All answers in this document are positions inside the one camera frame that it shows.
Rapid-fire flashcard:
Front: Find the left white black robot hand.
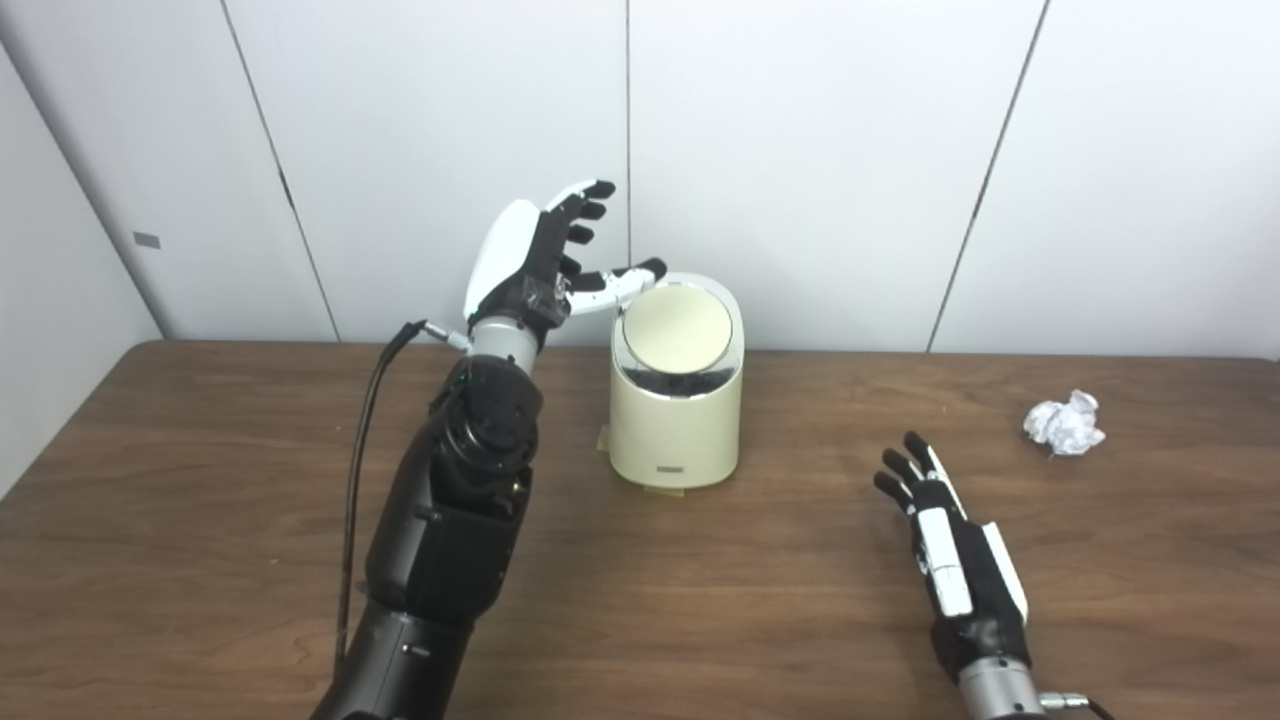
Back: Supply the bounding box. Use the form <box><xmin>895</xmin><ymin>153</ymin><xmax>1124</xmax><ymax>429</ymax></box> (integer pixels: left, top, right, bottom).
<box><xmin>463</xmin><ymin>180</ymin><xmax>668</xmax><ymax>351</ymax></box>

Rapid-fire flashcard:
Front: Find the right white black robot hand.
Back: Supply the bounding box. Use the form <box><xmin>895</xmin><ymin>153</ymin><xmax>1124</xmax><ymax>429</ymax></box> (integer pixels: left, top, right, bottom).
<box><xmin>873</xmin><ymin>431</ymin><xmax>1031</xmax><ymax>683</ymax></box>

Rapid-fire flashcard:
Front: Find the round cream bin lid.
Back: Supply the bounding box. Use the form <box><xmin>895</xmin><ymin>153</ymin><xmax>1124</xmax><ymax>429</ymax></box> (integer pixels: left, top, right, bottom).
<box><xmin>623</xmin><ymin>284</ymin><xmax>733</xmax><ymax>376</ymax></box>

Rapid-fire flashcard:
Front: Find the white paper ball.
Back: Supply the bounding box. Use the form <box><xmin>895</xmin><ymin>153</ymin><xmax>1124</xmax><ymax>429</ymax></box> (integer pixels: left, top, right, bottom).
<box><xmin>1023</xmin><ymin>389</ymin><xmax>1107</xmax><ymax>458</ymax></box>

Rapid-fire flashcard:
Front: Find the cream-colored bin body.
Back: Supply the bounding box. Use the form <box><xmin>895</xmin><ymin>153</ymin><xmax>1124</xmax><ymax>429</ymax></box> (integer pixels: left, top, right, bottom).
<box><xmin>608</xmin><ymin>272</ymin><xmax>745</xmax><ymax>491</ymax></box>

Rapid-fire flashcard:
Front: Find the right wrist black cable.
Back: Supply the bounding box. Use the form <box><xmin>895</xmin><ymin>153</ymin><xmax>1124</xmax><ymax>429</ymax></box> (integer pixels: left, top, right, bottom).
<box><xmin>1040</xmin><ymin>692</ymin><xmax>1116</xmax><ymax>720</ymax></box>

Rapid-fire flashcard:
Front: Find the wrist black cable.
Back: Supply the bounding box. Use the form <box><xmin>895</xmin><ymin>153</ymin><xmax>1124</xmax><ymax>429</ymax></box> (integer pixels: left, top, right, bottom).
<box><xmin>1040</xmin><ymin>692</ymin><xmax>1116</xmax><ymax>720</ymax></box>
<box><xmin>333</xmin><ymin>320</ymin><xmax>471</xmax><ymax>681</ymax></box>

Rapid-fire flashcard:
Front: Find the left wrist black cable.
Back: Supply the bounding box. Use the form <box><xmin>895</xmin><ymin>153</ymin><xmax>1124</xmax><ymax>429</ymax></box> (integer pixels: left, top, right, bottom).
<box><xmin>333</xmin><ymin>320</ymin><xmax>471</xmax><ymax>681</ymax></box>

